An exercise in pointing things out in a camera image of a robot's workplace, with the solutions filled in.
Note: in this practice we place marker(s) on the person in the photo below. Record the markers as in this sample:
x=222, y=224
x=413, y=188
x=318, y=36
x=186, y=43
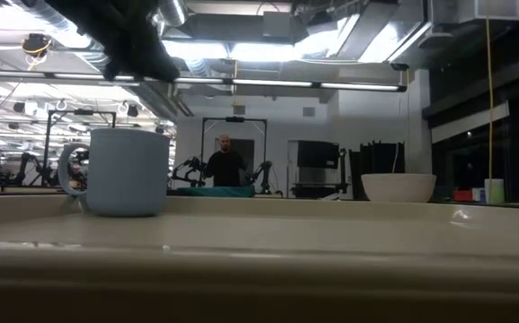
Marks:
x=226, y=168

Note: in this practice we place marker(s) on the long ceiling light strip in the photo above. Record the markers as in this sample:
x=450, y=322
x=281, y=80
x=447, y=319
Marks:
x=268, y=83

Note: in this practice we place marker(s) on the grey wall vent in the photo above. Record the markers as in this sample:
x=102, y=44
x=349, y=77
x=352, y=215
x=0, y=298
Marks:
x=309, y=111

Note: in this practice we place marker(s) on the black standing panels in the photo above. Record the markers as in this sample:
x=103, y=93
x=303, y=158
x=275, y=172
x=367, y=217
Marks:
x=376, y=159

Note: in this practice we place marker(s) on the black wall monitor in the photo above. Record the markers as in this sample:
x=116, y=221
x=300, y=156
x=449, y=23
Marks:
x=318, y=154

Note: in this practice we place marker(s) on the red box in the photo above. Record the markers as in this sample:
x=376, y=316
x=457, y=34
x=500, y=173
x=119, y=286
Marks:
x=462, y=195

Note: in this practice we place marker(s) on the white ceiling air unit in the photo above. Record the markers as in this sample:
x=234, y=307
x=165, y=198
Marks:
x=497, y=9

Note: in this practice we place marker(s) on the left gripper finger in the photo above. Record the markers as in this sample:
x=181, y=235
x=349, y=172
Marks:
x=115, y=58
x=152, y=58

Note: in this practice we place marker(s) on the white paper roll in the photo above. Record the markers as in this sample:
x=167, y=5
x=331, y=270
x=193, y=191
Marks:
x=495, y=190

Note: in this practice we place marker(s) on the light blue mug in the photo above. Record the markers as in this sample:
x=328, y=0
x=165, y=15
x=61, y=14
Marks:
x=127, y=172

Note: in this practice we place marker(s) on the white bowl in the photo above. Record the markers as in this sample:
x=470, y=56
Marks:
x=398, y=187

